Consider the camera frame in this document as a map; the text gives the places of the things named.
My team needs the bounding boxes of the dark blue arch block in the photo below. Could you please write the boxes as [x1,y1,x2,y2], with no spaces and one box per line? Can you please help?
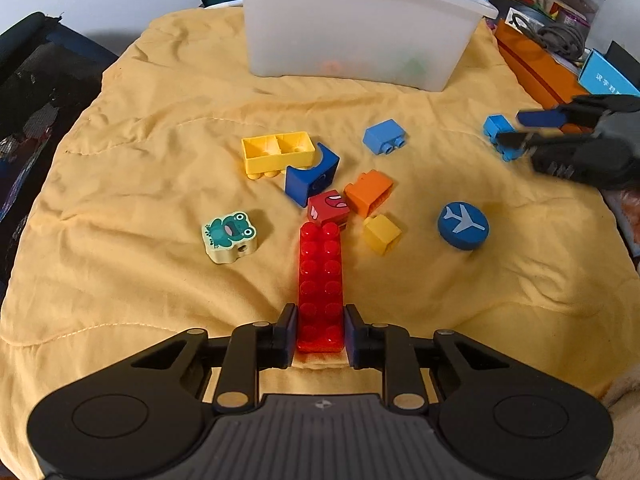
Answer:
[285,142,341,208]

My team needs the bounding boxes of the light blue toy brick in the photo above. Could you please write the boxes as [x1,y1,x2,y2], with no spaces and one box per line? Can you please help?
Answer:
[482,115,526,162]

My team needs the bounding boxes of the blue box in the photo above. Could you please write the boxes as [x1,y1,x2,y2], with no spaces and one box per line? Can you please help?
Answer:
[577,49,640,98]

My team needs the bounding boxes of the blue round airplane disc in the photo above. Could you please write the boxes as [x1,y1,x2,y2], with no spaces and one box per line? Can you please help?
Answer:
[437,201,490,253]

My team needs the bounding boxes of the orange toy brick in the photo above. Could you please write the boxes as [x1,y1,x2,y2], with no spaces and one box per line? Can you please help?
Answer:
[344,170,395,218]

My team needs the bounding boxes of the red long toy brick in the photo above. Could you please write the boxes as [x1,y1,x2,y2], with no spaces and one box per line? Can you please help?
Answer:
[296,222,347,353]

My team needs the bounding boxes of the grey cable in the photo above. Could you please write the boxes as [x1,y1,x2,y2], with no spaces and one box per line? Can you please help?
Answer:
[505,7,588,58]

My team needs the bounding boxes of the orange box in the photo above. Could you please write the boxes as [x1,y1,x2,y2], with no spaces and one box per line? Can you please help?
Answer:
[492,17,586,111]

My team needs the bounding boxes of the small yellow toy brick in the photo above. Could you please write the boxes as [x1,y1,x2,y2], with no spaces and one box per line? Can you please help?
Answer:
[362,213,402,257]

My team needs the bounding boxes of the small blue toy brick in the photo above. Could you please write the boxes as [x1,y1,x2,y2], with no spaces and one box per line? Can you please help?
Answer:
[362,120,408,155]

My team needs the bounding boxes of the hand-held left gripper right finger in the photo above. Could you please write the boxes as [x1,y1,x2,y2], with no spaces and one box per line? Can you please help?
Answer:
[342,304,507,411]

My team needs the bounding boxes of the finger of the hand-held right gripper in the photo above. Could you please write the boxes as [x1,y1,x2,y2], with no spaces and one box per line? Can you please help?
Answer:
[516,94,608,130]
[499,127,596,153]

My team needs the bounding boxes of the red printed cube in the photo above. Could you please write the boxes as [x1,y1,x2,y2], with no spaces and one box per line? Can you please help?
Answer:
[306,189,351,228]

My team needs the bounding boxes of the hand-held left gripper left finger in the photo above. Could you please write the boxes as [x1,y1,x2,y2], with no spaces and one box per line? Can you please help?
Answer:
[132,302,299,411]

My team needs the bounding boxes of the cream frog block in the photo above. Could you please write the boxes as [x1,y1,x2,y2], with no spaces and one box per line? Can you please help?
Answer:
[201,210,258,265]

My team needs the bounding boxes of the large yellow toy brick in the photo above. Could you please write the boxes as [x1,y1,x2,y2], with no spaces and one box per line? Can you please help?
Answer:
[241,131,317,180]

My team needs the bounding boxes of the white plastic bin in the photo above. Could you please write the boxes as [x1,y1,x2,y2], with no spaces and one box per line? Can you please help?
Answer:
[226,0,500,93]

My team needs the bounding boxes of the yellow cloth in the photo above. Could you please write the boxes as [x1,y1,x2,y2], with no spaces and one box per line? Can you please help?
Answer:
[0,7,640,480]

